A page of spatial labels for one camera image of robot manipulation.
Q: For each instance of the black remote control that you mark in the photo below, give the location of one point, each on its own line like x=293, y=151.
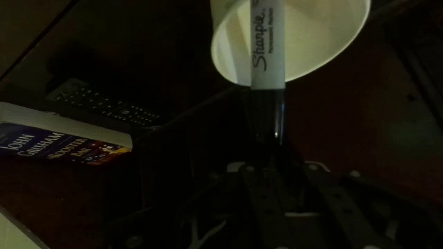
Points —
x=88, y=97

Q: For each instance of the dark John Grisham book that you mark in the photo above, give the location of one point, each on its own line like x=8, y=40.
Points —
x=33, y=133

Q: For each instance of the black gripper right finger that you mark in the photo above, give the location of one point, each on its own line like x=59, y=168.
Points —
x=351, y=221

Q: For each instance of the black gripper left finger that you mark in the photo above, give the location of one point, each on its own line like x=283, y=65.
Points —
x=268, y=210

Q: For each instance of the dark wooden secretary desk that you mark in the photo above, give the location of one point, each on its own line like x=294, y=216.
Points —
x=182, y=187

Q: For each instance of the grey Sharpie marker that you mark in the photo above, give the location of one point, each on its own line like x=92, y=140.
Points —
x=268, y=69

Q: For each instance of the white dotted paper coffee cup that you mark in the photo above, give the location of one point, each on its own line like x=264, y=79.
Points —
x=316, y=32

